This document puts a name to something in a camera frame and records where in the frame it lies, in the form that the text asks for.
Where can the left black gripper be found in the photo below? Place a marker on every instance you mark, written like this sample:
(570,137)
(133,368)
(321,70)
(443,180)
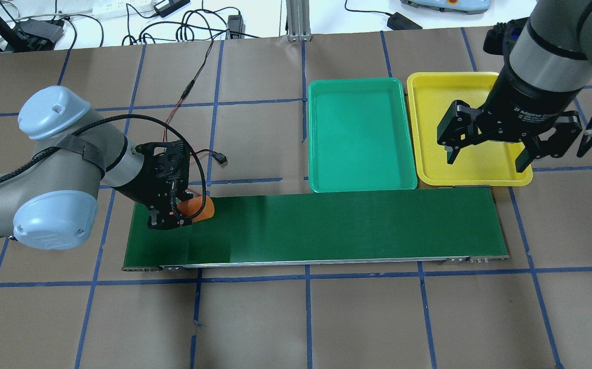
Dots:
(133,192)

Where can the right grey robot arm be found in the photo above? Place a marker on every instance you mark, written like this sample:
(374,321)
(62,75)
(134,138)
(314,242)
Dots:
(547,62)

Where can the green conveyor belt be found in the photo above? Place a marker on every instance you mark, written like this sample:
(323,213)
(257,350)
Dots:
(324,228)

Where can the black power adapter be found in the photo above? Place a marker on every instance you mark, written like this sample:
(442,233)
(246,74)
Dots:
(397,21)

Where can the plain orange cylinder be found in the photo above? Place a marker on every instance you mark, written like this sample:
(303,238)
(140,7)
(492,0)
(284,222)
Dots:
(190,207)

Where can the aluminium frame post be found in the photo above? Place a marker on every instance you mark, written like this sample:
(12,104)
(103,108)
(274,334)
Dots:
(298,21)

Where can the yellow plastic tray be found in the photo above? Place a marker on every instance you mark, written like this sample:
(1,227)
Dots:
(488,164)

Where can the blue teach pendant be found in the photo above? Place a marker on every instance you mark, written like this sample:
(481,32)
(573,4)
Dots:
(462,6)

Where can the green plastic tray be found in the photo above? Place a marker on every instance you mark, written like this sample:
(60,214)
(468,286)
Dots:
(358,136)

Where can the white power strip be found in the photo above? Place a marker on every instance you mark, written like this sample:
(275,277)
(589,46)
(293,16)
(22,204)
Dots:
(115,9)

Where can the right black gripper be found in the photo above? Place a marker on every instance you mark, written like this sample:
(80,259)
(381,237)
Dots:
(524,105)

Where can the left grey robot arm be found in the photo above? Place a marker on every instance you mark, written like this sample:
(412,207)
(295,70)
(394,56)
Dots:
(50,203)

